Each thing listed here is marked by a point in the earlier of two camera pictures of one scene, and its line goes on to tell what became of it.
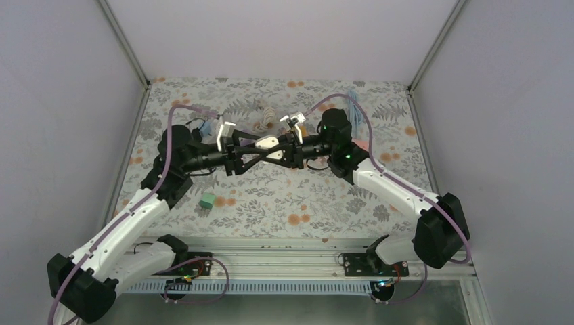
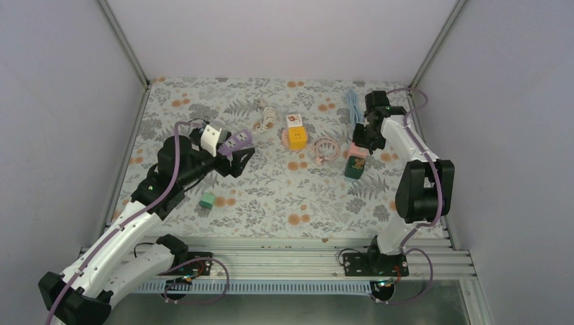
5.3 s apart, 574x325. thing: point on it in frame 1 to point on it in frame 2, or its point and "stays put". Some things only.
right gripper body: x=298 y=154 to x=369 y=139
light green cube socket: x=207 y=200 stays put
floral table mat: x=276 y=198 stays put
